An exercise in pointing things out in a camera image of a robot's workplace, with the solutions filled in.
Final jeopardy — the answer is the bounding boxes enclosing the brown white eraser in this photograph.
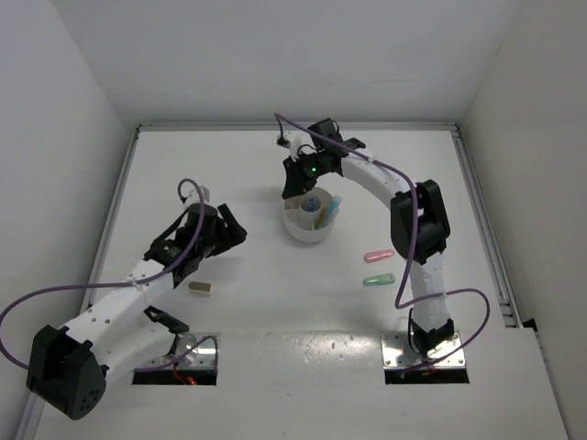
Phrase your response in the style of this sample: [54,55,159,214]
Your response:
[187,280,212,297]

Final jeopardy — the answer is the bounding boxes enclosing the left aluminium frame rail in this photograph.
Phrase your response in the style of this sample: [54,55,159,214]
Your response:
[14,126,141,440]

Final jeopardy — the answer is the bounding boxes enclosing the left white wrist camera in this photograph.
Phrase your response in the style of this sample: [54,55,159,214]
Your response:
[184,185,210,205]

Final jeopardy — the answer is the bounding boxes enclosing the right aluminium frame rail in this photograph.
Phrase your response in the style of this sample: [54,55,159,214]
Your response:
[451,125,525,328]

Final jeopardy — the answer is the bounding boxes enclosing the back aluminium frame rail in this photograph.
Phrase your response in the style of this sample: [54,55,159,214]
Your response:
[136,121,458,132]

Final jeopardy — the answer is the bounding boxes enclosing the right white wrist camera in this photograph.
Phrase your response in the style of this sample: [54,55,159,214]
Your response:
[276,135,303,161]

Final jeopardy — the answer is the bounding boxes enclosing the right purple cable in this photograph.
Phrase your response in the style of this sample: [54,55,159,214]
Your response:
[273,113,492,370]

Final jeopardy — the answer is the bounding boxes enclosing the clear blue glue bottle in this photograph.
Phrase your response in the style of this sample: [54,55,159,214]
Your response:
[301,195,320,213]

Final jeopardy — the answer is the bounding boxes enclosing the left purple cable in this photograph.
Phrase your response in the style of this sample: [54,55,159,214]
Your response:
[0,178,219,370]

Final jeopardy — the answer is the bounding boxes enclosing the pink highlighter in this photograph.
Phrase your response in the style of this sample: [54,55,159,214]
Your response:
[363,249,394,264]

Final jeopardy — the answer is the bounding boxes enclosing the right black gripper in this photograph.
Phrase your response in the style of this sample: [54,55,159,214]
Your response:
[284,150,328,198]

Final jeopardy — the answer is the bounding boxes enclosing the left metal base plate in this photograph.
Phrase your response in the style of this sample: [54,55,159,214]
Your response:
[134,333,220,373]

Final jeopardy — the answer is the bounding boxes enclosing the white round divided organizer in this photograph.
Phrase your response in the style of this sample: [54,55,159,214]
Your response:
[282,187,339,244]

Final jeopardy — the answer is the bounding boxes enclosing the yellow highlighter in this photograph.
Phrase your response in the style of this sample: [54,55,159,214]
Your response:
[316,210,332,229]

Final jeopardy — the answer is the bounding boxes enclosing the blue highlighter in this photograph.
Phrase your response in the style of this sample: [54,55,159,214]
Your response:
[321,195,342,227]

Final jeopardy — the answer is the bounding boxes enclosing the purple cable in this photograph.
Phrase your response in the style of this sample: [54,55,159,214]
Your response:
[273,113,492,370]
[0,178,219,370]

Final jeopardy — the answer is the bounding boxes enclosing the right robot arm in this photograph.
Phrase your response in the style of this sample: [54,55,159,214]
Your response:
[276,118,454,358]

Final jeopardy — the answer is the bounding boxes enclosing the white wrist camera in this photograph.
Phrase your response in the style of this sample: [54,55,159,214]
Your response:
[276,135,303,161]
[184,185,210,205]

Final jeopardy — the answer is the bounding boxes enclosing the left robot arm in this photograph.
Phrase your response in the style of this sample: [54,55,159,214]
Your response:
[27,203,247,420]

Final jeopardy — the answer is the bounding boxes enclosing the aluminium frame rail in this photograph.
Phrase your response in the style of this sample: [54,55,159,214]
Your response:
[136,121,458,132]
[14,126,141,440]
[451,125,525,328]

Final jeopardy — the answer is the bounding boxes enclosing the metal base plate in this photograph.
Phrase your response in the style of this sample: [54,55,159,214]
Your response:
[134,333,220,373]
[381,332,467,371]

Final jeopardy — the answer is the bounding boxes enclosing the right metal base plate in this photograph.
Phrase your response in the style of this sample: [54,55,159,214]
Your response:
[381,332,467,371]

